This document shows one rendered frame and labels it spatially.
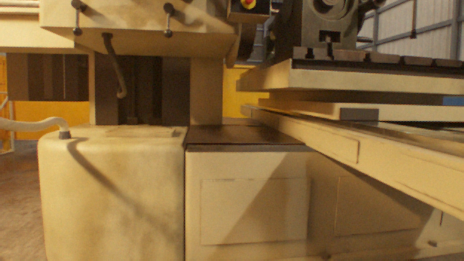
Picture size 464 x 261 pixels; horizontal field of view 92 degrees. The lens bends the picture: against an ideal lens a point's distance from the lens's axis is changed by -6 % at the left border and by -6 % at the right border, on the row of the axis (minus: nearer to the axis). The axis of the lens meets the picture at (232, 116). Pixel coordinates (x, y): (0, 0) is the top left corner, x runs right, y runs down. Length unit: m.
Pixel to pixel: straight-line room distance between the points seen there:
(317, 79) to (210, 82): 0.88
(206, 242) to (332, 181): 0.64
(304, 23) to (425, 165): 0.60
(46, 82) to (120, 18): 0.97
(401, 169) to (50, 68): 1.85
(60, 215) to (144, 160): 0.45
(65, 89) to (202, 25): 1.13
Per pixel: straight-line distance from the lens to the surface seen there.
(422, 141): 0.72
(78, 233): 1.27
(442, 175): 0.62
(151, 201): 1.11
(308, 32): 0.96
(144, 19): 1.02
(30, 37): 1.51
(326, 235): 1.34
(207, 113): 1.62
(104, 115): 1.73
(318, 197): 1.23
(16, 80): 2.00
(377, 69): 1.11
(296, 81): 0.87
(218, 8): 1.01
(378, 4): 1.05
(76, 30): 1.04
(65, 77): 1.84
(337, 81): 0.94
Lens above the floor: 0.82
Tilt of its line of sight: 5 degrees down
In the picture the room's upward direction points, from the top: 2 degrees clockwise
